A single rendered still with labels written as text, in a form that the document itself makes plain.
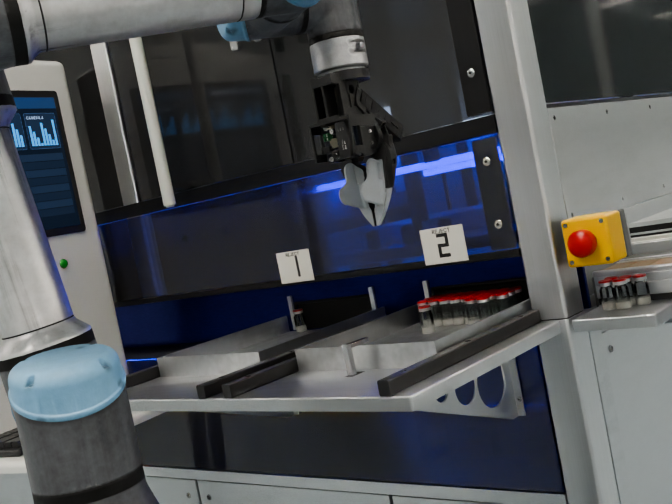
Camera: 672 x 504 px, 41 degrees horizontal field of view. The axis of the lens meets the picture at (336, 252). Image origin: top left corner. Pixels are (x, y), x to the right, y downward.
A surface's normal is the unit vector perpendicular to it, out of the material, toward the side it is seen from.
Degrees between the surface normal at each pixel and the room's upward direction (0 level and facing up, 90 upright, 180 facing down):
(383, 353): 90
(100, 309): 90
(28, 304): 91
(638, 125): 90
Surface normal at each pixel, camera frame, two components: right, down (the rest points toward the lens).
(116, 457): 0.79, -0.12
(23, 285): 0.34, -0.01
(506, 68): -0.63, 0.17
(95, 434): 0.55, -0.07
